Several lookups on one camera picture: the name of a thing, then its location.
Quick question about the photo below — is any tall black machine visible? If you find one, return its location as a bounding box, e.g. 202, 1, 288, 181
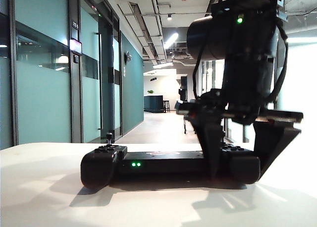
180, 75, 188, 102

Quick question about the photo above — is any long linear ceiling light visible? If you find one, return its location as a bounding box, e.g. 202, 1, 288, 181
152, 61, 174, 69
163, 33, 179, 50

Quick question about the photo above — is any dark green counter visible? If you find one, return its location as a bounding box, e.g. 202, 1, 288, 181
144, 95, 164, 113

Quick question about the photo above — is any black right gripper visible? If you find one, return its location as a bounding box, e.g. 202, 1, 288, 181
175, 88, 304, 178

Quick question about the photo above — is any black remote control with joysticks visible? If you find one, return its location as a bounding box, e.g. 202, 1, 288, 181
80, 132, 262, 190

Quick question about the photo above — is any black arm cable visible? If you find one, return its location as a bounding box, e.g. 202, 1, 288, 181
192, 42, 208, 100
267, 23, 289, 104

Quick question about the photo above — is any room display panel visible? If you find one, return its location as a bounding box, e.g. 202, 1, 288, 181
69, 38, 83, 55

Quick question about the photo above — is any long vertical door handle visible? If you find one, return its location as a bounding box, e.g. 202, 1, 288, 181
96, 32, 104, 131

